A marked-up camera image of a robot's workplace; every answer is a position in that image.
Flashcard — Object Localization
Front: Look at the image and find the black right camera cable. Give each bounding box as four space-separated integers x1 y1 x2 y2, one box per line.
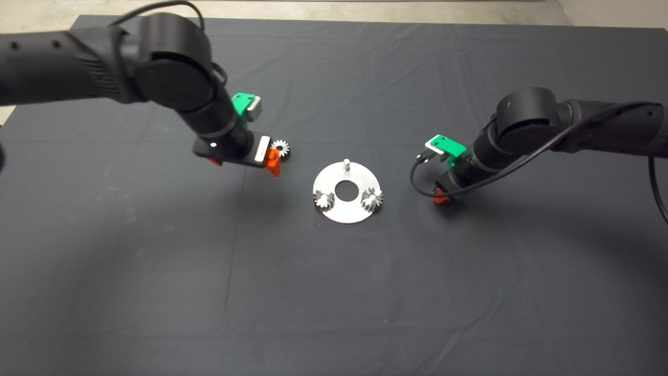
410 102 668 225

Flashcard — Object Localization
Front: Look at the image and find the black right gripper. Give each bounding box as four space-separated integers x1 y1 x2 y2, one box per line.
434 166 478 205

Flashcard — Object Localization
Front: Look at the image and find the round metal plate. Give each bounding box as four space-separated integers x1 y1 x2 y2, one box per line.
312 159 381 225

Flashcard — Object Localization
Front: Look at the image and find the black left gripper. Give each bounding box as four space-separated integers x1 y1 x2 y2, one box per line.
192 133 283 178

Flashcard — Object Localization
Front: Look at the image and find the green left camera mount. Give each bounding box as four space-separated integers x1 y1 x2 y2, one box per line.
231 93 257 131

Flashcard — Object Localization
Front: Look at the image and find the green right camera mount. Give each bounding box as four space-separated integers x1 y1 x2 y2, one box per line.
429 135 467 168

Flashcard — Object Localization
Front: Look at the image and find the dark grey table cloth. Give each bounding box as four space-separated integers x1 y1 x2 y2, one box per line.
0 15 668 376

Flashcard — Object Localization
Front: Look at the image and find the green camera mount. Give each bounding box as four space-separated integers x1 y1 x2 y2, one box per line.
231 93 257 131
429 135 467 168

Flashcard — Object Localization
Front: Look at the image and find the thin black left camera cable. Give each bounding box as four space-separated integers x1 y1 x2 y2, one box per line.
107 0 228 89

